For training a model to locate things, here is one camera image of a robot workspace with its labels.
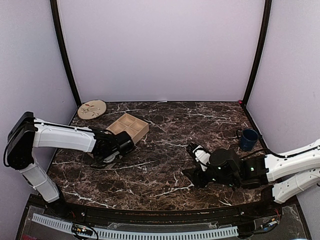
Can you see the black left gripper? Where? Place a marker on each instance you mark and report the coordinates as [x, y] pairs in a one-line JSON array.
[[97, 160]]

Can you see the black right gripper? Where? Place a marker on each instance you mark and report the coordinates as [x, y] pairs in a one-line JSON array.
[[196, 177]]

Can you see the wooden compartment tray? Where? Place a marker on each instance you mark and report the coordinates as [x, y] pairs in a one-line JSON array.
[[134, 126]]

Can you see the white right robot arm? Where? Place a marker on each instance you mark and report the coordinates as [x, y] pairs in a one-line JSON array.
[[283, 175]]

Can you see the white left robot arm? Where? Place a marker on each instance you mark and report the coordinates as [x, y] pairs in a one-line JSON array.
[[30, 132]]

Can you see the dark blue mug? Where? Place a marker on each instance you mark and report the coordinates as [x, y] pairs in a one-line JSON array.
[[247, 138]]

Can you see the small green circuit board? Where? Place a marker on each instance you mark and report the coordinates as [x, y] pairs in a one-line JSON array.
[[81, 230]]

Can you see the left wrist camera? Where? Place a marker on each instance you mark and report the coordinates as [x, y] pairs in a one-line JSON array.
[[124, 143]]

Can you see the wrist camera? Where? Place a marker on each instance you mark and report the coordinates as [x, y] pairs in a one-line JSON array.
[[221, 162], [124, 143]]

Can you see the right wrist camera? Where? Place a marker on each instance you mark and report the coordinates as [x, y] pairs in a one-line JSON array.
[[221, 162]]

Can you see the black front rail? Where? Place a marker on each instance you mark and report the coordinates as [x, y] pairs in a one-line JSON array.
[[95, 213]]

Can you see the white slotted cable duct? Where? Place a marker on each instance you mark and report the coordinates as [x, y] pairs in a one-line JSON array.
[[124, 231]]

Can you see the left black frame post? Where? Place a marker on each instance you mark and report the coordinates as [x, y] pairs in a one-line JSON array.
[[63, 51]]

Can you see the black frame post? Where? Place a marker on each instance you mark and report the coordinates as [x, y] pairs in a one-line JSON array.
[[63, 51], [259, 51]]

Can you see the right black frame post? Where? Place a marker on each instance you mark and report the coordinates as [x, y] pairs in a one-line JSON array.
[[259, 51]]

